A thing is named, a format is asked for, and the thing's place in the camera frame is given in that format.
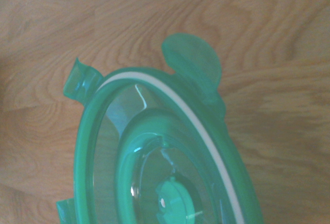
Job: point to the green round container lid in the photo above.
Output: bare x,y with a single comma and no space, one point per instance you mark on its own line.
144,131

